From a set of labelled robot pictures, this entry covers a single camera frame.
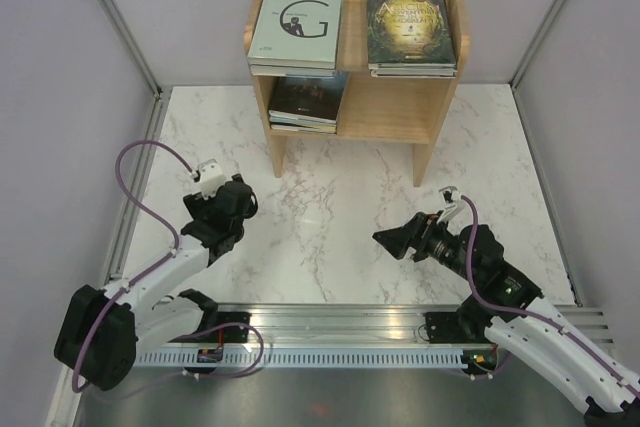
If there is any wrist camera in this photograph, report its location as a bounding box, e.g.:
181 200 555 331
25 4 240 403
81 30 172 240
192 159 227 199
437 186 464 224

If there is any wooden two-tier shelf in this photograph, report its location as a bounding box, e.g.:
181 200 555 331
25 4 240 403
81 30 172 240
244 0 471 186

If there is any yellow paperback book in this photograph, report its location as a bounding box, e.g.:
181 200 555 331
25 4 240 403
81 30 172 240
270 122 337 129

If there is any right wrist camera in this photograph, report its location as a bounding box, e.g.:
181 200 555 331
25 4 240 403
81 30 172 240
437 186 464 224

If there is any green Alice Wonderland book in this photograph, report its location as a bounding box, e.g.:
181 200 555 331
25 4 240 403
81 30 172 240
366 0 457 71

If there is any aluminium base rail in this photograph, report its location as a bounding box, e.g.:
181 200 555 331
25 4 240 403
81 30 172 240
69 303 616 348

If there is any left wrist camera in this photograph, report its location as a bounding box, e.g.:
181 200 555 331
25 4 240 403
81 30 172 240
192 159 227 199

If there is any purple Robinson Crusoe book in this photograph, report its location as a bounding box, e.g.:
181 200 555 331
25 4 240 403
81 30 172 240
371 67 457 78

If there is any blue 20000 Leagues book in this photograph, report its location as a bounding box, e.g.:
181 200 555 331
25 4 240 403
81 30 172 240
249 65 337 78

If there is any left aluminium frame post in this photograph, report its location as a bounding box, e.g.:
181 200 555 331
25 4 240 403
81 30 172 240
68 0 164 101

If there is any aluminium frame post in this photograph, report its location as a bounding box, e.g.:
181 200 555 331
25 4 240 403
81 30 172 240
68 0 164 101
509 0 569 91

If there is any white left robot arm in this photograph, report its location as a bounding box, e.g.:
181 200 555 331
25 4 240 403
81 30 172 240
53 174 258 391

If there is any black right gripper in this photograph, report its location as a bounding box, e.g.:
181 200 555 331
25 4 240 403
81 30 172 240
371 210 479 283

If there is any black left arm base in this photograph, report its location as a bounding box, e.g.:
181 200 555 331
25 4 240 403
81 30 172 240
171 311 251 347

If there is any light blue paperback book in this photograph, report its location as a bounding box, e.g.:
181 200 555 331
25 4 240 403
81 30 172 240
269 74 351 127

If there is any pale green Gatsby book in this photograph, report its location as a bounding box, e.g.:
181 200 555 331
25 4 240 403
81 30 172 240
247 0 343 70

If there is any right aluminium frame post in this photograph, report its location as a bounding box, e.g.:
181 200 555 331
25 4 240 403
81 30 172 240
509 0 569 91

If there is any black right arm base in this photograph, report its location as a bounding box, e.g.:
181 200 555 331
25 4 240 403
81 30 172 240
420 311 494 347

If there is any white slotted cable duct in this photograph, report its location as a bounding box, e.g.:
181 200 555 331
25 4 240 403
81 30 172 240
135 347 483 369

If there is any black Moon and Sixpence book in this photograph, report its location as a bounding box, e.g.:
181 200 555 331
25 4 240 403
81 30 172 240
271 124 337 135

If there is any dark Wuthering Heights book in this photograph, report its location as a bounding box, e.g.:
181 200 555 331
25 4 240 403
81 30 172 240
268 70 350 122

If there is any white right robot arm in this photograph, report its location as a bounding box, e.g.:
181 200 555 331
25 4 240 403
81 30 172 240
372 212 639 426

